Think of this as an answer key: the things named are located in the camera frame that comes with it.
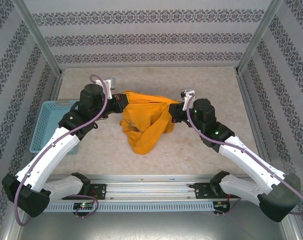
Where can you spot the orange t-shirt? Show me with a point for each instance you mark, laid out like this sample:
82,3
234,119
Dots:
141,125

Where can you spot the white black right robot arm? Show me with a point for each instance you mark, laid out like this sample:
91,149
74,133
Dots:
244,165

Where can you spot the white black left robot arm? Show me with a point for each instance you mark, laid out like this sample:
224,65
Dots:
54,162

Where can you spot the light blue plastic basket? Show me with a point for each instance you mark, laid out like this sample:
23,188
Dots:
44,125

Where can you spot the small circuit board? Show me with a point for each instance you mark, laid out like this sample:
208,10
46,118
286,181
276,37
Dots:
84,205
220,205

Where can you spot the grey metal shelf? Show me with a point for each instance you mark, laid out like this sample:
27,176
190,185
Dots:
151,225

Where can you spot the aluminium side rail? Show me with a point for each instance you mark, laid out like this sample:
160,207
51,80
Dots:
57,85
250,100

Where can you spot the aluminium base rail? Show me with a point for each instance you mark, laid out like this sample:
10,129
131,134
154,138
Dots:
154,186

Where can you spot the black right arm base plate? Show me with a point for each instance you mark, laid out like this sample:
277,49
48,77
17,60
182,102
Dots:
204,191

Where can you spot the aluminium frame post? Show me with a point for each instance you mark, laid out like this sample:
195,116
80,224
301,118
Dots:
258,37
38,37

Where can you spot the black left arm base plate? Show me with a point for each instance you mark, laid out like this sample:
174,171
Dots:
99,191

